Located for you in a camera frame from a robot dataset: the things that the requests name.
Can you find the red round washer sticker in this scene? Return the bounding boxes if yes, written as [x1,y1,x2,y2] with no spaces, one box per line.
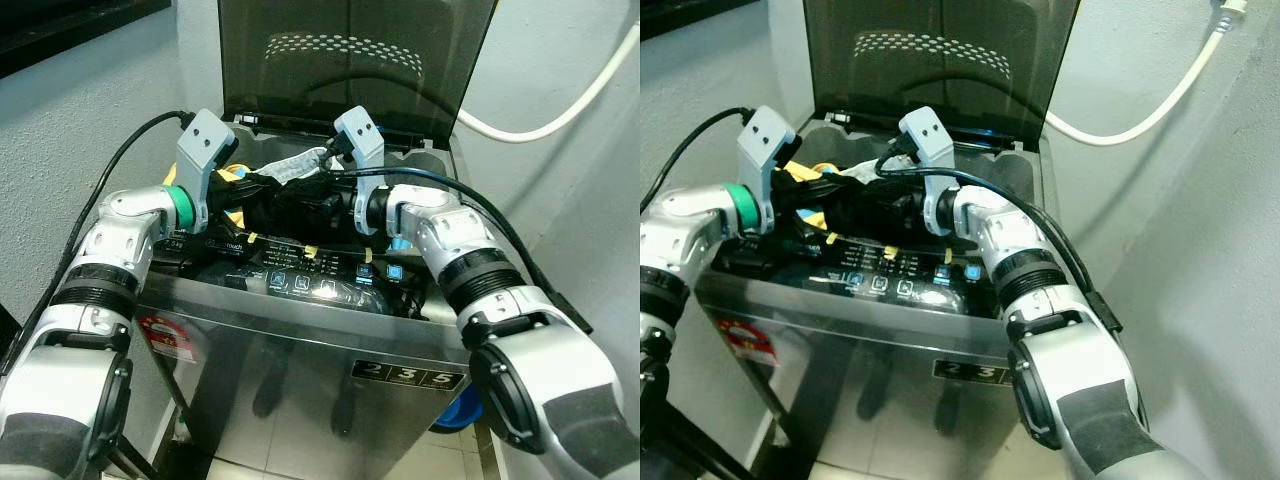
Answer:
[138,312,196,363]
[718,318,779,366]

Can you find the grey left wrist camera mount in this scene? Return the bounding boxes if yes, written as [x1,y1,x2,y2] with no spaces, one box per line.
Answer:
[175,108,239,233]
[737,105,798,236]

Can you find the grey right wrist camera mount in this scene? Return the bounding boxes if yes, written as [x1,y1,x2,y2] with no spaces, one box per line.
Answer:
[898,105,956,191]
[333,105,386,191]

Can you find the blue plastic container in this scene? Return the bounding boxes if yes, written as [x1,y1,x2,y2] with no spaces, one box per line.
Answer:
[430,385,481,433]

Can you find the white water hose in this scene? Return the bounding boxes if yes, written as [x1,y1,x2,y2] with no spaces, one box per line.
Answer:
[1043,0,1246,148]
[455,20,641,143]

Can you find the tinted washer lid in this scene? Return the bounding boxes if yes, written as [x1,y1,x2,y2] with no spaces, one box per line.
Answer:
[217,0,498,141]
[803,0,1081,151]

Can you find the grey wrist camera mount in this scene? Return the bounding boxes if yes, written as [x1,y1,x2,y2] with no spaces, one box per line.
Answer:
[898,105,956,191]
[175,108,239,233]
[737,105,798,236]
[333,105,386,191]

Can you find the silver top-load washing machine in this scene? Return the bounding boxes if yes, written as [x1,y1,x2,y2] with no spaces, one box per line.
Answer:
[135,115,476,480]
[695,115,1061,480]

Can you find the black garment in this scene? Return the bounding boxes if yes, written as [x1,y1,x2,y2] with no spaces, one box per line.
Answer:
[262,175,316,236]
[825,178,886,236]

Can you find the black numbered washer label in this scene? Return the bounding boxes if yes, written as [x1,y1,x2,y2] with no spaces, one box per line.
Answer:
[933,358,1016,386]
[350,360,466,391]

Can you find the white patterned cloth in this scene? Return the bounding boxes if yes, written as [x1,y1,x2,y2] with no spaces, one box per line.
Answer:
[265,148,336,186]
[835,155,906,186]

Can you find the dark window frame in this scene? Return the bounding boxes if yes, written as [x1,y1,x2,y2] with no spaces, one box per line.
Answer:
[640,0,758,41]
[0,0,171,79]

